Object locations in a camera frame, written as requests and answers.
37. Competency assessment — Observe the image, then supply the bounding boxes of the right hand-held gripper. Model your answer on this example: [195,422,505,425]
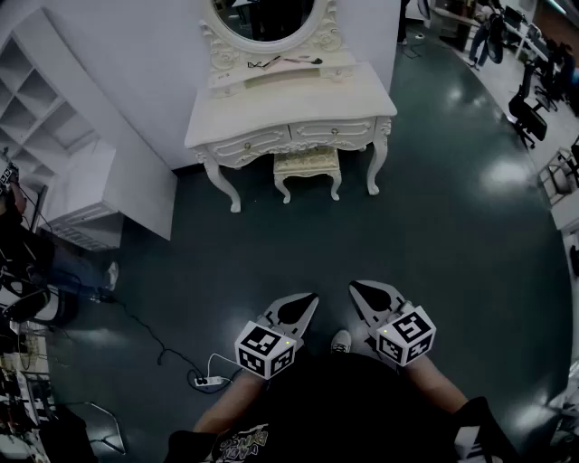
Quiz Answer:
[347,279,437,368]

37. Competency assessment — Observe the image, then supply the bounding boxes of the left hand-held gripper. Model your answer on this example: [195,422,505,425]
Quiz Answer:
[233,292,320,381]

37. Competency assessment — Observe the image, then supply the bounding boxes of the cream upholstered stool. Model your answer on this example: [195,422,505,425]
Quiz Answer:
[272,146,341,204]

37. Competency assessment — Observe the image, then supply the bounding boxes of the white ornate dressing table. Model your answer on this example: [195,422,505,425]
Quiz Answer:
[184,61,398,213]

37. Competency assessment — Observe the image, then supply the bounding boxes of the person's right forearm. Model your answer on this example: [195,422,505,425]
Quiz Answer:
[403,356,470,417]

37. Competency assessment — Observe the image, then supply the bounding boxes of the person's left forearm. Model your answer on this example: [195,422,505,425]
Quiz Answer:
[193,373,272,435]

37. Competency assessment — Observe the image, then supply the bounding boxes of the white ornate wooden drawer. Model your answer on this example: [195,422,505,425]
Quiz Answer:
[210,126,290,160]
[289,118,376,141]

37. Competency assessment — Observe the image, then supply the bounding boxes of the person's white shoe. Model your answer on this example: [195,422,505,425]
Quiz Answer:
[329,328,353,356]

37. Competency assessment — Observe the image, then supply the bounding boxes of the white power strip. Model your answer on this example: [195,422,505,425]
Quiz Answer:
[194,374,232,389]

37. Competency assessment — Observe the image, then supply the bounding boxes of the person's black printed shirt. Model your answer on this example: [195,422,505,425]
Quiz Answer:
[165,352,521,463]

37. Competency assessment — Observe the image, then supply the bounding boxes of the black office chair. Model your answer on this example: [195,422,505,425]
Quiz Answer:
[508,58,558,150]

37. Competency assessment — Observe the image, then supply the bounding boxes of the oval mirror with carved stand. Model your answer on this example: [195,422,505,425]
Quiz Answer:
[199,0,363,99]

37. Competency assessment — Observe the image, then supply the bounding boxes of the white cubby shelf unit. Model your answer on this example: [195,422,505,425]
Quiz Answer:
[0,8,99,182]

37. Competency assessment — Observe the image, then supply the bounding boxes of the white power cable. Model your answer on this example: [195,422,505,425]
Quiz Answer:
[206,352,245,382]

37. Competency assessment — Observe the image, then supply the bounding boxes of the black floor cable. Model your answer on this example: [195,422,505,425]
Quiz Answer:
[107,296,205,386]

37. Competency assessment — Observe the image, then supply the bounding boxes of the metal frame chair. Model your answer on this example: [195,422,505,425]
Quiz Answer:
[537,147,579,205]

